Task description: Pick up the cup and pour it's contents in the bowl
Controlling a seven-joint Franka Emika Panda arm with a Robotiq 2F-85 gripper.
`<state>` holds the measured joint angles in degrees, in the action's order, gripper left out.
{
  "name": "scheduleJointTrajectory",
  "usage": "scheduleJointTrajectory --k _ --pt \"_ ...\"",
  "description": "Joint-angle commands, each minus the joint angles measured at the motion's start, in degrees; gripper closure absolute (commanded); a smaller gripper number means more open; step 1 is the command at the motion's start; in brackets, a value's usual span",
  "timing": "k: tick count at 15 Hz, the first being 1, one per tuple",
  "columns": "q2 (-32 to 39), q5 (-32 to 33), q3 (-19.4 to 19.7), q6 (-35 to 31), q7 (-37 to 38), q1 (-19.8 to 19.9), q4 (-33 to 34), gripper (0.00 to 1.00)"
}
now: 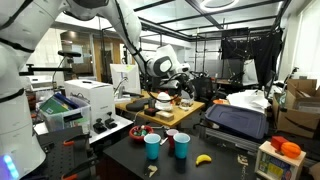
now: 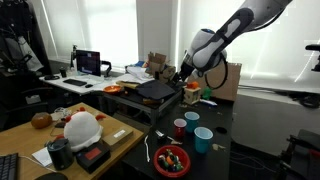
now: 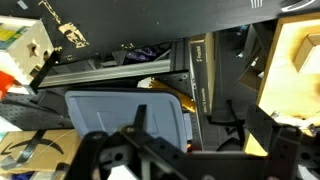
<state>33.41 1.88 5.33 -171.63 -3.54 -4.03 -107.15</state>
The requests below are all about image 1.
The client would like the black stereo camera on stand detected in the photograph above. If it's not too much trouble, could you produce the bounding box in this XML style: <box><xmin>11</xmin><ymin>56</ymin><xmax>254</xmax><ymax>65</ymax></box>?
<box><xmin>19</xmin><ymin>49</ymin><xmax>83</xmax><ymax>88</ymax></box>

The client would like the open cardboard box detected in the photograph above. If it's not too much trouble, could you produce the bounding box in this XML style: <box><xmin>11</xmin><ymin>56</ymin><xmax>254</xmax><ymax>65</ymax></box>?
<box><xmin>272</xmin><ymin>78</ymin><xmax>320</xmax><ymax>139</ymax></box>

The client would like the black box red label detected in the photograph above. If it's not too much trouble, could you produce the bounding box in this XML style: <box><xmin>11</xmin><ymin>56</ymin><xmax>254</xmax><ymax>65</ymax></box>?
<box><xmin>143</xmin><ymin>107</ymin><xmax>160</xmax><ymax>117</ymax></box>

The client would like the white monitor back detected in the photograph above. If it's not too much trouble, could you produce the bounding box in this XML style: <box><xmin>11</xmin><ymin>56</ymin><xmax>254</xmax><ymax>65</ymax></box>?
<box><xmin>109</xmin><ymin>63</ymin><xmax>142</xmax><ymax>101</ymax></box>

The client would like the white paper pile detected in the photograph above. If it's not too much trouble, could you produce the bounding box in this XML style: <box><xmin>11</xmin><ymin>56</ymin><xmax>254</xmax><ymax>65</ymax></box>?
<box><xmin>226</xmin><ymin>89</ymin><xmax>272</xmax><ymax>114</ymax></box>

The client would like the orange handled clamp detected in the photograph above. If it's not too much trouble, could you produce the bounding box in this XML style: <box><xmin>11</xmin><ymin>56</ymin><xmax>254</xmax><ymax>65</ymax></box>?
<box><xmin>61</xmin><ymin>133</ymin><xmax>91</xmax><ymax>148</ymax></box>
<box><xmin>61</xmin><ymin>156</ymin><xmax>99</xmax><ymax>180</ymax></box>

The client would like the white plastic fork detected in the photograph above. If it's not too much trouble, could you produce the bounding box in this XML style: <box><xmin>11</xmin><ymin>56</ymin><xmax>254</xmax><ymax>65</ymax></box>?
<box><xmin>159</xmin><ymin>135</ymin><xmax>169</xmax><ymax>147</ymax></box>

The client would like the glass jar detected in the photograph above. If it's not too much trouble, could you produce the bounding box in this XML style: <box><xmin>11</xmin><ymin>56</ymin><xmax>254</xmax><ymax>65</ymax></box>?
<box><xmin>179</xmin><ymin>98</ymin><xmax>194</xmax><ymax>111</ymax></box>

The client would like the black mug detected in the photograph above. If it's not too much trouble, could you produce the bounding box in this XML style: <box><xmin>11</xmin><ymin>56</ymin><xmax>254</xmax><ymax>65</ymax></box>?
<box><xmin>125</xmin><ymin>98</ymin><xmax>151</xmax><ymax>113</ymax></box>

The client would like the white chicken plush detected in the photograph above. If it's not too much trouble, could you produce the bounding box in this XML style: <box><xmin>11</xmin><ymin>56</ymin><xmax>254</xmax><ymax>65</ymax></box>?
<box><xmin>154</xmin><ymin>91</ymin><xmax>174</xmax><ymax>112</ymax></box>

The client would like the black curtain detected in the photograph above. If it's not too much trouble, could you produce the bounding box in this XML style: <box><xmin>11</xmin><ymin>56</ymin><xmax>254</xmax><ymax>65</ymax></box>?
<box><xmin>220</xmin><ymin>27</ymin><xmax>284</xmax><ymax>89</ymax></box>

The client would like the flat brown cardboard box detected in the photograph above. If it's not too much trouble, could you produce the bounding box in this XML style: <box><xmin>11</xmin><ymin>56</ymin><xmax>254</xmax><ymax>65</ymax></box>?
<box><xmin>155</xmin><ymin>110</ymin><xmax>175</xmax><ymax>122</ymax></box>

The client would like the ceiling ring light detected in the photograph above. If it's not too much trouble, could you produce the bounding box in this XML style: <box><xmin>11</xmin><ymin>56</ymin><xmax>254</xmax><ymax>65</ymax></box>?
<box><xmin>199</xmin><ymin>0</ymin><xmax>240</xmax><ymax>10</ymax></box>

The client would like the orange toy ball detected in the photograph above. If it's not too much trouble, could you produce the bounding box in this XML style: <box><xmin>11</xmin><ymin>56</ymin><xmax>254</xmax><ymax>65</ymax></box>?
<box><xmin>280</xmin><ymin>141</ymin><xmax>302</xmax><ymax>159</ymax></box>

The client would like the black ceiling truss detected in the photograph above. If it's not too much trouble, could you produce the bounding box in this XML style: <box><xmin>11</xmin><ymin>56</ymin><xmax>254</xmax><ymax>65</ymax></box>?
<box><xmin>133</xmin><ymin>0</ymin><xmax>291</xmax><ymax>43</ymax></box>

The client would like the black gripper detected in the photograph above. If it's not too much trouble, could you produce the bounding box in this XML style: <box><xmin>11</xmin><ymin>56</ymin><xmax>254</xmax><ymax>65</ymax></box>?
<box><xmin>159</xmin><ymin>78</ymin><xmax>183</xmax><ymax>91</ymax></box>

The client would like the black mesh chair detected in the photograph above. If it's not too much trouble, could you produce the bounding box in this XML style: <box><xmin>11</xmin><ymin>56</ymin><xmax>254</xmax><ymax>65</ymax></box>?
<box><xmin>191</xmin><ymin>74</ymin><xmax>218</xmax><ymax>129</ymax></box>

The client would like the black toggle clamp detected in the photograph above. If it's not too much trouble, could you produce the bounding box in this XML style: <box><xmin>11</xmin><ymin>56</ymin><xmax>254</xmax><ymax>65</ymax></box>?
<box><xmin>104</xmin><ymin>111</ymin><xmax>118</xmax><ymax>130</ymax></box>
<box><xmin>92</xmin><ymin>118</ymin><xmax>108</xmax><ymax>134</ymax></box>

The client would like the red bowl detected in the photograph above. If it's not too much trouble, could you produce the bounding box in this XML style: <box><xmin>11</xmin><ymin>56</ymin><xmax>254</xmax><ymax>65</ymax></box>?
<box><xmin>128</xmin><ymin>124</ymin><xmax>155</xmax><ymax>143</ymax></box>

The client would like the blue folder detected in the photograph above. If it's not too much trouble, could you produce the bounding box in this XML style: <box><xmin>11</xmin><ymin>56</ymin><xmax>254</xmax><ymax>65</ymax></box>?
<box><xmin>53</xmin><ymin>92</ymin><xmax>81</xmax><ymax>110</ymax></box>

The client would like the tall teal plastic cup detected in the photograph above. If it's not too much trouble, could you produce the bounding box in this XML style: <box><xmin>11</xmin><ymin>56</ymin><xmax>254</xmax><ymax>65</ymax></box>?
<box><xmin>143</xmin><ymin>132</ymin><xmax>162</xmax><ymax>161</ymax></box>

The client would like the wooden toy shelf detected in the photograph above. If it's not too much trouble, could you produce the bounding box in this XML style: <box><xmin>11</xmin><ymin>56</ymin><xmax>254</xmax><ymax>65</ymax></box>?
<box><xmin>254</xmin><ymin>139</ymin><xmax>307</xmax><ymax>180</ymax></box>

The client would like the beige paper scrap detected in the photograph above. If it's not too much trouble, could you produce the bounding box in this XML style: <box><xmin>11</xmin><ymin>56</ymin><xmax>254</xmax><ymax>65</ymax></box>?
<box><xmin>145</xmin><ymin>164</ymin><xmax>160</xmax><ymax>179</ymax></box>

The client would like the white side table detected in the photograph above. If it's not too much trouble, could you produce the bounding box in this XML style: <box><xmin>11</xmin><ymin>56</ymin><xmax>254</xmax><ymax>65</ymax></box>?
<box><xmin>33</xmin><ymin>114</ymin><xmax>134</xmax><ymax>144</ymax></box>

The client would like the red plastic cup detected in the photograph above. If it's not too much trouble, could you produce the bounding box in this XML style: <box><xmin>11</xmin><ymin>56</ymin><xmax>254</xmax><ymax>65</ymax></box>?
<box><xmin>165</xmin><ymin>128</ymin><xmax>180</xmax><ymax>149</ymax></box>

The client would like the white carton box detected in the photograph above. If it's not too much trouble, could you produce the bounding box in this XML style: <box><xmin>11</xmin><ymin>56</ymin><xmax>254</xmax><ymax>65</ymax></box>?
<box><xmin>63</xmin><ymin>78</ymin><xmax>117</xmax><ymax>129</ymax></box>

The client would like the black perforated breadboard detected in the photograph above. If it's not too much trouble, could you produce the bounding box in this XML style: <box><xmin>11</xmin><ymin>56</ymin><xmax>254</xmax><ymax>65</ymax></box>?
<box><xmin>34</xmin><ymin>125</ymin><xmax>101</xmax><ymax>180</ymax></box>

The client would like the clear plastic storage bin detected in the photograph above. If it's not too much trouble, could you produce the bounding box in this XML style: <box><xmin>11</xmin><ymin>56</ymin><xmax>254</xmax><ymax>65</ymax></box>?
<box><xmin>35</xmin><ymin>94</ymin><xmax>93</xmax><ymax>134</ymax></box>

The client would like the green book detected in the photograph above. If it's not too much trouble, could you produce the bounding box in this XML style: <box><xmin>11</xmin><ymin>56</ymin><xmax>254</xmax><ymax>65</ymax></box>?
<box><xmin>39</xmin><ymin>96</ymin><xmax>69</xmax><ymax>115</ymax></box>

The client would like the small teal plastic cup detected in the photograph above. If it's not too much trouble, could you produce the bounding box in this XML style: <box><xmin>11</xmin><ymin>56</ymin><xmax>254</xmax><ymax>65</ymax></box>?
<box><xmin>172</xmin><ymin>132</ymin><xmax>192</xmax><ymax>160</ymax></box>

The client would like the yellow toy banana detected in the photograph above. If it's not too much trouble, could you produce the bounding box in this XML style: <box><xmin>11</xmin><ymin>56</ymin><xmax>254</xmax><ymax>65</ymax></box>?
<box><xmin>195</xmin><ymin>153</ymin><xmax>213</xmax><ymax>167</ymax></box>

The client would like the red toy block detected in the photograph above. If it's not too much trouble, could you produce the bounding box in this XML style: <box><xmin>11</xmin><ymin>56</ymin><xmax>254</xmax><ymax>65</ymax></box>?
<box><xmin>270</xmin><ymin>135</ymin><xmax>289</xmax><ymax>152</ymax></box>

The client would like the wooden table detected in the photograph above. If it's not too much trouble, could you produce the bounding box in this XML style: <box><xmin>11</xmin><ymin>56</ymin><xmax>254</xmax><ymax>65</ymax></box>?
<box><xmin>114</xmin><ymin>89</ymin><xmax>206</xmax><ymax>129</ymax></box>

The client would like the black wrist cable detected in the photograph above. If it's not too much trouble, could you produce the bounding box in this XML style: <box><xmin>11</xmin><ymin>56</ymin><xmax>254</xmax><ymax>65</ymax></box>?
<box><xmin>146</xmin><ymin>72</ymin><xmax>198</xmax><ymax>103</ymax></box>

